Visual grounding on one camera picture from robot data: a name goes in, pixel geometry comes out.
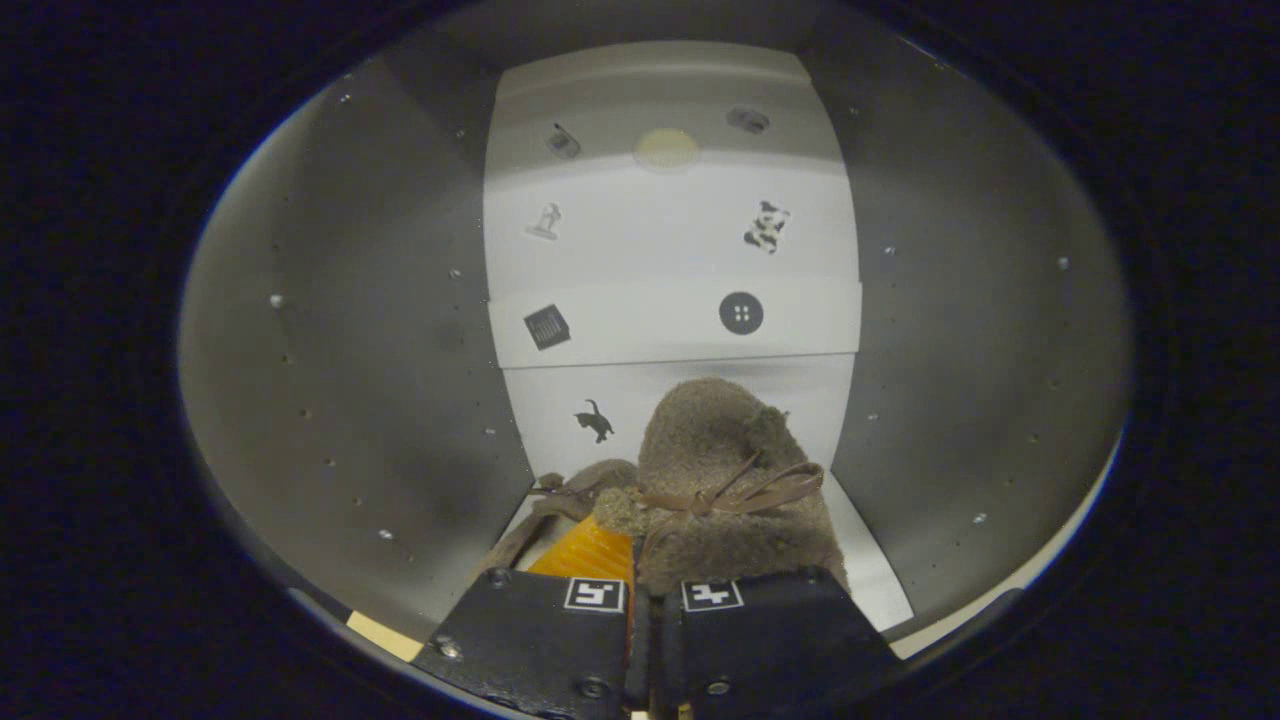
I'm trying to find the brown suede shoe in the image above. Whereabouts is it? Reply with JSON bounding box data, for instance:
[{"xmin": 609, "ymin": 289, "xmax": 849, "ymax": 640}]
[
  {"xmin": 478, "ymin": 459, "xmax": 641, "ymax": 581},
  {"xmin": 594, "ymin": 377, "xmax": 851, "ymax": 598}
]

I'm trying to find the grey shoe cabinet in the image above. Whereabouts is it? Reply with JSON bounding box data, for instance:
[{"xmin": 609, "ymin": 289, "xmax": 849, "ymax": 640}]
[{"xmin": 178, "ymin": 38, "xmax": 1136, "ymax": 646}]

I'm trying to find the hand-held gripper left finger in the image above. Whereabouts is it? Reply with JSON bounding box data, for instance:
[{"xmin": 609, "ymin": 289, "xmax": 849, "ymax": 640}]
[{"xmin": 413, "ymin": 514, "xmax": 653, "ymax": 720}]

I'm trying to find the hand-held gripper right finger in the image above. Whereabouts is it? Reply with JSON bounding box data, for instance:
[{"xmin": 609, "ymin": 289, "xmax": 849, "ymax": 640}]
[{"xmin": 651, "ymin": 567, "xmax": 902, "ymax": 720}]

